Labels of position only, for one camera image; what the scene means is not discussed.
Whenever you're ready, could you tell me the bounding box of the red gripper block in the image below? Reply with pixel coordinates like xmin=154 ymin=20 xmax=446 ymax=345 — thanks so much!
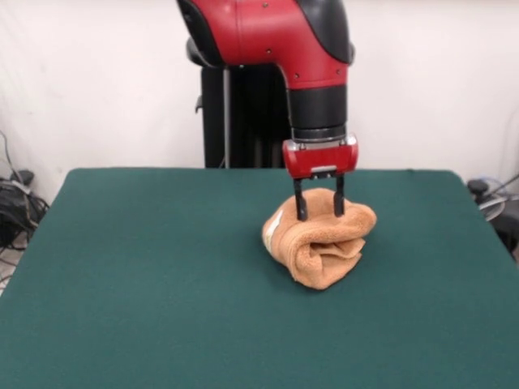
xmin=282 ymin=132 xmax=359 ymax=221

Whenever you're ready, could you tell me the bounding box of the orange terry towel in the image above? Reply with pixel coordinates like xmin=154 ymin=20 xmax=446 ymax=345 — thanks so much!
xmin=260 ymin=186 xmax=378 ymax=291

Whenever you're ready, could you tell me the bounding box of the dark green table cloth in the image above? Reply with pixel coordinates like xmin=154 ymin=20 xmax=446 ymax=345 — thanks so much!
xmin=0 ymin=167 xmax=519 ymax=389

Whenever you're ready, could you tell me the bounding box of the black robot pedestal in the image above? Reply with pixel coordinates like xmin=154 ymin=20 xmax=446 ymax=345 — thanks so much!
xmin=185 ymin=38 xmax=294 ymax=169

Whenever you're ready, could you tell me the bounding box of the black cable tangle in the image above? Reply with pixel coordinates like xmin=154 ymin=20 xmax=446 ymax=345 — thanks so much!
xmin=0 ymin=129 xmax=52 ymax=284

